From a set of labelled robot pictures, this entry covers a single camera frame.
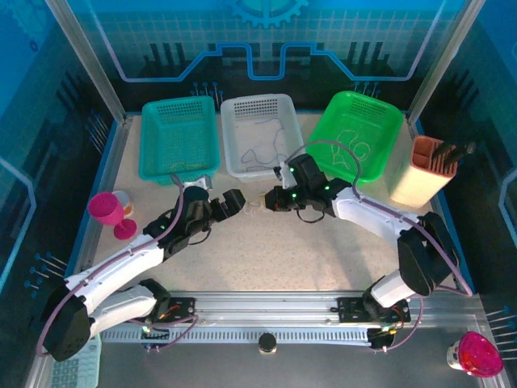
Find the blue cable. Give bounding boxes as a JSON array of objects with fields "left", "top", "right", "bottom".
[
  {"left": 241, "top": 148, "right": 288, "bottom": 171},
  {"left": 254, "top": 118, "right": 286, "bottom": 159}
]

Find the white plastic basket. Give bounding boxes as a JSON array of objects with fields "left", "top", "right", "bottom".
[{"left": 220, "top": 94, "right": 306, "bottom": 183}]

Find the white cup with orange print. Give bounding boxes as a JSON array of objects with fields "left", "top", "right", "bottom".
[{"left": 112, "top": 190, "right": 134, "bottom": 216}]

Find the green plastic basket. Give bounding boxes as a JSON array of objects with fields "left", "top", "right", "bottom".
[{"left": 305, "top": 91, "right": 405, "bottom": 183}]

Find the teal plastic basket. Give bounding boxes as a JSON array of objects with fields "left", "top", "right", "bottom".
[{"left": 138, "top": 95, "right": 222, "bottom": 188}]

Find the pink plastic goblet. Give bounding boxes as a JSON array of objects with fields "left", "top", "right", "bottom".
[{"left": 87, "top": 192, "right": 137, "bottom": 242}]

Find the cream holder with terracotta rim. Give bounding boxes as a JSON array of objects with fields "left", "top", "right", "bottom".
[{"left": 389, "top": 135, "right": 460, "bottom": 209}]

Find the black round knob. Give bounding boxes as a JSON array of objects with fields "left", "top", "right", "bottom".
[{"left": 258, "top": 333, "right": 278, "bottom": 356}]

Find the black tool with grey knob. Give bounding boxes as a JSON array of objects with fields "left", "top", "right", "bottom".
[{"left": 442, "top": 140, "right": 477, "bottom": 175}]

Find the pale green calculator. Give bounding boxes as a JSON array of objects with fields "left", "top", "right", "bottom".
[{"left": 50, "top": 333, "right": 102, "bottom": 388}]

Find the pink goblet with silver base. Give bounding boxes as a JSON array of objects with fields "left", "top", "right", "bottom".
[{"left": 446, "top": 331, "right": 505, "bottom": 379}]

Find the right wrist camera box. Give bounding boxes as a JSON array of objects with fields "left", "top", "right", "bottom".
[{"left": 273, "top": 161, "right": 296, "bottom": 190}]

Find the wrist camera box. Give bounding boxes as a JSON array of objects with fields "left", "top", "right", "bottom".
[
  {"left": 183, "top": 173, "right": 214, "bottom": 191},
  {"left": 273, "top": 161, "right": 296, "bottom": 190}
]

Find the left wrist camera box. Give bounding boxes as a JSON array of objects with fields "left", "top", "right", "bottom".
[{"left": 183, "top": 173, "right": 214, "bottom": 191}]

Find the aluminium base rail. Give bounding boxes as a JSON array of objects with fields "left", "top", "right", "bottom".
[{"left": 96, "top": 290, "right": 484, "bottom": 329}]

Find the slotted cable duct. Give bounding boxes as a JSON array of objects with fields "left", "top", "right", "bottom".
[{"left": 99, "top": 326, "right": 372, "bottom": 345}]

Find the black tool handle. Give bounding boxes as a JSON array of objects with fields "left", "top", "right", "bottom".
[{"left": 431, "top": 141, "right": 458, "bottom": 171}]

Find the aluminium frame post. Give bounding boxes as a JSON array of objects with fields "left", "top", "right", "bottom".
[
  {"left": 407, "top": 0, "right": 485, "bottom": 118},
  {"left": 43, "top": 0, "right": 127, "bottom": 122}
]

